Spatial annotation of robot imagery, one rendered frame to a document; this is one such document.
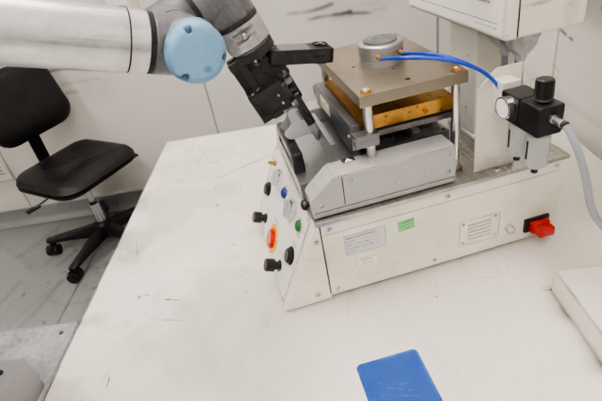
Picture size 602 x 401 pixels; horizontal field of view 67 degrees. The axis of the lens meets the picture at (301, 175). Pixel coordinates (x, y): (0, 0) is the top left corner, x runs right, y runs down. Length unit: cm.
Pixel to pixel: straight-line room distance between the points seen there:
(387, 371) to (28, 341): 67
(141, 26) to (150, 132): 204
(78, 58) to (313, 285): 51
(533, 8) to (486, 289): 46
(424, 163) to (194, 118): 187
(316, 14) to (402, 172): 163
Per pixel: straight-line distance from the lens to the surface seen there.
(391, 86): 72
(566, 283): 85
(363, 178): 72
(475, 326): 82
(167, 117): 253
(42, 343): 103
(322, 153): 84
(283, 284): 86
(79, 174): 225
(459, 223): 85
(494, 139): 82
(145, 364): 87
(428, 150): 76
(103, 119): 263
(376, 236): 79
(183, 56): 56
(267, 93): 76
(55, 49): 56
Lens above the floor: 137
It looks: 31 degrees down
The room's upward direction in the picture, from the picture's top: 11 degrees counter-clockwise
